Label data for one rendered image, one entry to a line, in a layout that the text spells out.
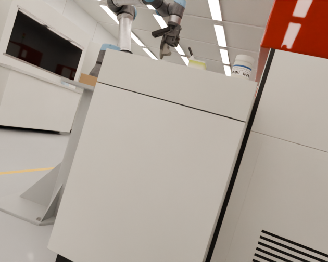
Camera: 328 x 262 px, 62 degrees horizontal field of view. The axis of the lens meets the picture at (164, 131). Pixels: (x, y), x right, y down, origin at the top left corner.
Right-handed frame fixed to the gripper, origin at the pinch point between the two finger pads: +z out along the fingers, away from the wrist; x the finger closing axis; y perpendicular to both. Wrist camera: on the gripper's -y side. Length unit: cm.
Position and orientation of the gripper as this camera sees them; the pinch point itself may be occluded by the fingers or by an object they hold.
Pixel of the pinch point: (160, 56)
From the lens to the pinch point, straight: 165.6
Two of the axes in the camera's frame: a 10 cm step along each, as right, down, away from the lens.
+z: -2.9, 9.6, 0.2
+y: 9.1, 2.8, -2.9
